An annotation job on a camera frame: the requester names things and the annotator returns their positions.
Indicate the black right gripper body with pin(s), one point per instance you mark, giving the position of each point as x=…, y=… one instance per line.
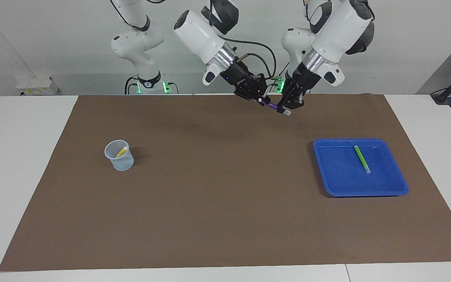
x=238, y=76

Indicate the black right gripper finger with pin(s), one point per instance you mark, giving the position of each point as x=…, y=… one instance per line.
x=260, y=86
x=247, y=92

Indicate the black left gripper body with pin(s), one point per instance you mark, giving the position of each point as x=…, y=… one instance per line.
x=305, y=78

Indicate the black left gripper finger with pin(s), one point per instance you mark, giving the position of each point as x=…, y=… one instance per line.
x=288, y=94
x=299, y=101

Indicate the purple pen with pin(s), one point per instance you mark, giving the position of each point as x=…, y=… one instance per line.
x=273, y=105

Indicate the green pen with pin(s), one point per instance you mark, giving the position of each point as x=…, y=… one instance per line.
x=362, y=159

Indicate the yellow pen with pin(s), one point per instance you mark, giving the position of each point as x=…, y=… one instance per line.
x=121, y=152

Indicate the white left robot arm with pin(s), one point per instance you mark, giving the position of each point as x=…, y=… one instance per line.
x=339, y=27

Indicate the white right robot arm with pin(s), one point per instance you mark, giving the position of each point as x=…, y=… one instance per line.
x=198, y=33

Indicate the brown table mat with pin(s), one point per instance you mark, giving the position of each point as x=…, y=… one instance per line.
x=225, y=196

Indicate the blue plastic tray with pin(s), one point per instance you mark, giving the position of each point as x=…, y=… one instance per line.
x=382, y=180

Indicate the translucent plastic cup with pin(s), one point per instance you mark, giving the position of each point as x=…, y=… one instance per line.
x=123, y=163

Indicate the white wall socket box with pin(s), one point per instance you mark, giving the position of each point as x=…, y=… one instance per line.
x=35, y=85

